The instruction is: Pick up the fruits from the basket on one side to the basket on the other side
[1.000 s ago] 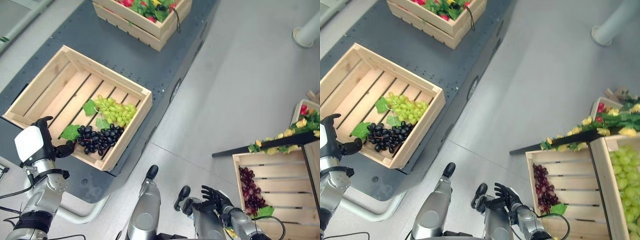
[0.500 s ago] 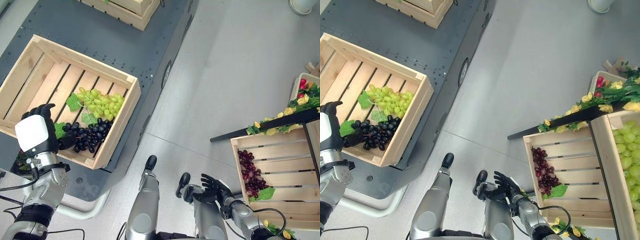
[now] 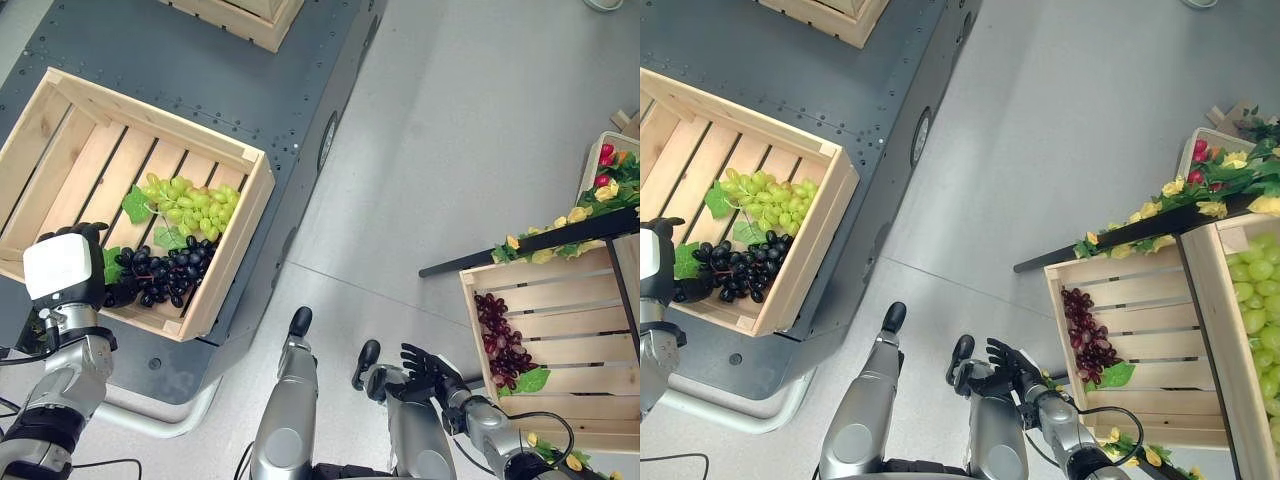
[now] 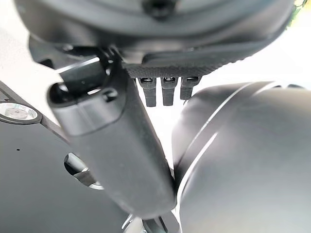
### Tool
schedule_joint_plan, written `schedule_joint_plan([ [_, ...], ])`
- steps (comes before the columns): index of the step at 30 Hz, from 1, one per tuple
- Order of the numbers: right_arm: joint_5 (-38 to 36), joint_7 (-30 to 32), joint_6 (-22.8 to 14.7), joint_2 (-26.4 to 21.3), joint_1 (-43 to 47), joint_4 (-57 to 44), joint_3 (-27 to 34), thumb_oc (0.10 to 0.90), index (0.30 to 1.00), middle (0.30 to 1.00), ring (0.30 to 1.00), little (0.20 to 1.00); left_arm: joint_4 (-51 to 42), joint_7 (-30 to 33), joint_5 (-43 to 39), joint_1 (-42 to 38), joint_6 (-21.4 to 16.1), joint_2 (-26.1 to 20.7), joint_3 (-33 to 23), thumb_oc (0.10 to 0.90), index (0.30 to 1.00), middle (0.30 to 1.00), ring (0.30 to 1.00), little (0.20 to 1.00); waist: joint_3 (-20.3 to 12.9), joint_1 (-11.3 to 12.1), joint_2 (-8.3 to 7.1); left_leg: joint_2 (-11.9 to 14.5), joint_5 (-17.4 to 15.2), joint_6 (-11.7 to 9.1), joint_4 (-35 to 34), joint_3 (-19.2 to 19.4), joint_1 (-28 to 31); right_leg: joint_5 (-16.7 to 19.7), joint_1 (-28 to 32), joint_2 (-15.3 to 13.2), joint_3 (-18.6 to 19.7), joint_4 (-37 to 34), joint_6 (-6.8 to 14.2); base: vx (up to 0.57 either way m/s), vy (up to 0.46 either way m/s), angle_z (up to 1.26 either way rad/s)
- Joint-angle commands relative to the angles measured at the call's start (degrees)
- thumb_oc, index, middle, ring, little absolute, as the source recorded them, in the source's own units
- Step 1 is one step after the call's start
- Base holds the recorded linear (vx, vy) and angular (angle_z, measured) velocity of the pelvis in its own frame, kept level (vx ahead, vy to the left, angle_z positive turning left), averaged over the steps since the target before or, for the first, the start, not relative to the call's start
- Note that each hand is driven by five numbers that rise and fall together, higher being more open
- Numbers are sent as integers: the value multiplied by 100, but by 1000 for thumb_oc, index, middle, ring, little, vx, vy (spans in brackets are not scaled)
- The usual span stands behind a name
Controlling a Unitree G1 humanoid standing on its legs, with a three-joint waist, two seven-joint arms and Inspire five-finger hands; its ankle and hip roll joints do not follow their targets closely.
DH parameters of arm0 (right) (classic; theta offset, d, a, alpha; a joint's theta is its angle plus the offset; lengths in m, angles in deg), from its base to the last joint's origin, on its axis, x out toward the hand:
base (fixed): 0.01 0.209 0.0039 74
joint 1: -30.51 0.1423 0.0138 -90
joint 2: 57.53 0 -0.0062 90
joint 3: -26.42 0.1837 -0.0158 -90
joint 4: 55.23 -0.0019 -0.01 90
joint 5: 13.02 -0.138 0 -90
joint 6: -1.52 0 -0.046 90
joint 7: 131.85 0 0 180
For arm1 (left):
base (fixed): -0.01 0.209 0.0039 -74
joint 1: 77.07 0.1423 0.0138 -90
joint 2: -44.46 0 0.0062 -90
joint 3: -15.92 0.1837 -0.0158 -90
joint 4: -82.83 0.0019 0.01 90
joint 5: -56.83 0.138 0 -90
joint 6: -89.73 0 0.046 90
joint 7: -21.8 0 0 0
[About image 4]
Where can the dark grey robot body panel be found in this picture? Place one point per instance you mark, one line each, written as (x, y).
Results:
(29, 182)

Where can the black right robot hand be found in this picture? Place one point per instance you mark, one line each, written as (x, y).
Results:
(126, 155)

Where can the green leafy plant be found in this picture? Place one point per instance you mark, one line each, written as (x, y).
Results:
(293, 14)

